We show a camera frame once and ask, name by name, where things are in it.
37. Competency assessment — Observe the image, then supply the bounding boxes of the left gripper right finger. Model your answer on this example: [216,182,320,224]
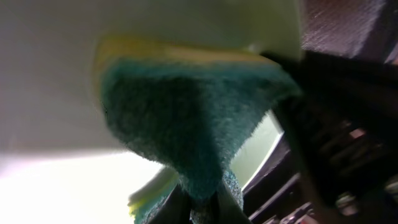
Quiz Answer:
[216,182,252,224]

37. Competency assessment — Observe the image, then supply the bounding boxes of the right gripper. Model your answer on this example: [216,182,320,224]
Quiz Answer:
[271,52,397,223]

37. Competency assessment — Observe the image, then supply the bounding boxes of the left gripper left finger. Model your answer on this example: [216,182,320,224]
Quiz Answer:
[147,184,192,224]

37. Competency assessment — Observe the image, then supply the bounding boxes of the green yellow sponge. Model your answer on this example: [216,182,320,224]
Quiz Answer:
[93,35,301,223]

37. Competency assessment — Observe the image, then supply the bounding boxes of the mint green plate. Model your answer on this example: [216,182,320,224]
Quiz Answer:
[1,1,302,223]

